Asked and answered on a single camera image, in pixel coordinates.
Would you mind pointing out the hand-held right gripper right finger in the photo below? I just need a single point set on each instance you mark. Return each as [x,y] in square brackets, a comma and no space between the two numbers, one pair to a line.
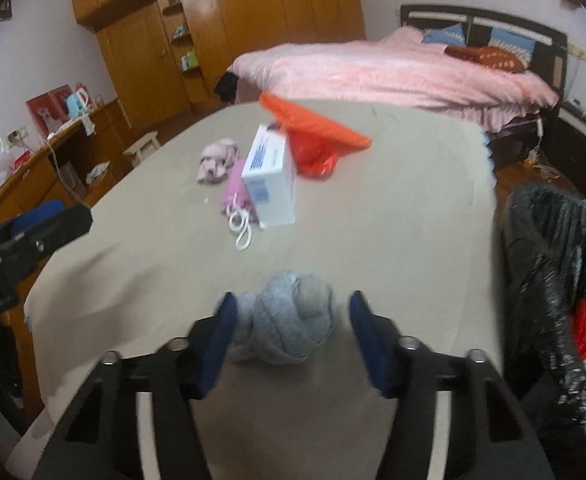
[368,345]

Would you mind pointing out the orange knitted cloth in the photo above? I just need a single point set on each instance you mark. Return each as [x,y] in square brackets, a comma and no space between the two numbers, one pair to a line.
[318,125]

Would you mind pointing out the red picture frame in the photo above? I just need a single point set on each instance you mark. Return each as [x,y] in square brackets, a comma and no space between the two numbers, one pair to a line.
[48,110]

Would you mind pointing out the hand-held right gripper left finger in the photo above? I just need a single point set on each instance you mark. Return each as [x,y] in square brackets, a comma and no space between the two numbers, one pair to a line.
[218,345]

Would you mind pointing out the red garment with tag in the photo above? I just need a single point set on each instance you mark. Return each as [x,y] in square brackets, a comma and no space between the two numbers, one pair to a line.
[583,330]

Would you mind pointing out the blue pillow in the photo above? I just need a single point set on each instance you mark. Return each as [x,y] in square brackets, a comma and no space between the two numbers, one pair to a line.
[513,42]
[445,35]

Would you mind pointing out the white cardboard box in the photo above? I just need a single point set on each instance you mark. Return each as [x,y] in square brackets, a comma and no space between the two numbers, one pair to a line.
[273,175]

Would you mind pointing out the black cloth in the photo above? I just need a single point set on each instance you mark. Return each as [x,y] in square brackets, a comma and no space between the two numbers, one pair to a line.
[225,87]

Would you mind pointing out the black lined trash bin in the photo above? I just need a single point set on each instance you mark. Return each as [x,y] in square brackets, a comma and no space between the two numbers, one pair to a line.
[538,260]

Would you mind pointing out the blue white patterned cloth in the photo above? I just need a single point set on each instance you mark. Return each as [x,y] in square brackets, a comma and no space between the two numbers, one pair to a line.
[488,155]

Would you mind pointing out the pink sock bundle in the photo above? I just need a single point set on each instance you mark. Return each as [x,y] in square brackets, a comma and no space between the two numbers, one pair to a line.
[215,160]

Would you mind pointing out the white crumpled cloth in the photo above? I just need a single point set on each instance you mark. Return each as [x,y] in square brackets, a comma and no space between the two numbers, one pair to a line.
[98,170]

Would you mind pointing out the wooden wardrobe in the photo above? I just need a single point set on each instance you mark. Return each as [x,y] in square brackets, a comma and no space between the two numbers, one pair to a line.
[273,20]

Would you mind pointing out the grey sock ball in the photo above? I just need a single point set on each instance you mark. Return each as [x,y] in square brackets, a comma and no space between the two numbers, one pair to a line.
[283,320]

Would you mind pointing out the wooden sideboard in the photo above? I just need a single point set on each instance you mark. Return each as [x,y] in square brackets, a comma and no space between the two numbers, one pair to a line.
[38,175]

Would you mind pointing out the red crumpled wrapper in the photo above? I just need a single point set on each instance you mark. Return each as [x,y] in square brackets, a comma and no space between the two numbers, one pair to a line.
[315,157]

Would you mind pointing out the white wooden stool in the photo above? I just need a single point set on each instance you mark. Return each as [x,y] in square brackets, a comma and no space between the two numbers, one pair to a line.
[143,147]

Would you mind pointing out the brown dotted pillow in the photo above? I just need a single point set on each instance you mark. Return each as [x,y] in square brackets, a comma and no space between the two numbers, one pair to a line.
[488,57]

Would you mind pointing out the white hanging cloth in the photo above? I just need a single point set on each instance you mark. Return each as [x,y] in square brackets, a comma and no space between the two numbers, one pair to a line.
[88,124]

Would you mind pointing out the light blue kettle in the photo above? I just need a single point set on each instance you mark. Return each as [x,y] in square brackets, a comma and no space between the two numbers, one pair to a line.
[79,102]

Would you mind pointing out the pink duvet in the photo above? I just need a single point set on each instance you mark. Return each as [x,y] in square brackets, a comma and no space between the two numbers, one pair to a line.
[353,70]

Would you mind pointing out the beige tablecloth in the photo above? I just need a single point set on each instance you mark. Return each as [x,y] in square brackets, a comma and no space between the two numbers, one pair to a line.
[398,235]

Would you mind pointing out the dark nightstand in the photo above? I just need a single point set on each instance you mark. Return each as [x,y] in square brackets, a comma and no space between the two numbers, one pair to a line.
[578,145]

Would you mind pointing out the bed with pink cover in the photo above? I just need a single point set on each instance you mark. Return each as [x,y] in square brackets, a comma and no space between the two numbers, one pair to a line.
[548,45]

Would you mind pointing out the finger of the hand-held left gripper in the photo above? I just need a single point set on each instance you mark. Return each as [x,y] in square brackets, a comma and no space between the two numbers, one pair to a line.
[58,232]
[38,214]

